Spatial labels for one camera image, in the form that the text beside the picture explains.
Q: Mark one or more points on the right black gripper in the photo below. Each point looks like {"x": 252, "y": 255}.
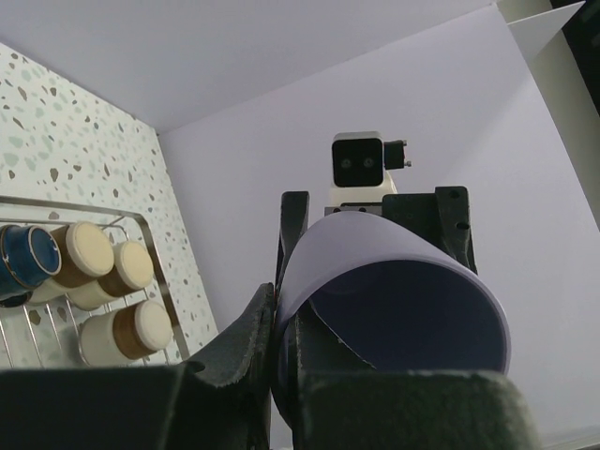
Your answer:
{"x": 442, "y": 218}

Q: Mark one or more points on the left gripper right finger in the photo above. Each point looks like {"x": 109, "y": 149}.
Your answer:
{"x": 336, "y": 400}

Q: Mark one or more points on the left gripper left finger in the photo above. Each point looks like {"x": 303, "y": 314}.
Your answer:
{"x": 217, "y": 399}

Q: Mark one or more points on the purple plastic cup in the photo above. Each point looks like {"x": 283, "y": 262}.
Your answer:
{"x": 398, "y": 302}

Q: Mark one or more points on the steel cup with handle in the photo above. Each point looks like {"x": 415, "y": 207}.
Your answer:
{"x": 126, "y": 335}

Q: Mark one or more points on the cream brown-banded cup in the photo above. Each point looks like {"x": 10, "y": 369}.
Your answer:
{"x": 132, "y": 271}
{"x": 87, "y": 254}

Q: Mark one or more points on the dark blue mug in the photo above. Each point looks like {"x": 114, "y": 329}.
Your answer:
{"x": 29, "y": 256}

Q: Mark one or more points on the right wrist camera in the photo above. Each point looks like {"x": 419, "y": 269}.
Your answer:
{"x": 361, "y": 166}

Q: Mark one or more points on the wire dish rack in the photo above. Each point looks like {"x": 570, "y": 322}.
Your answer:
{"x": 109, "y": 306}

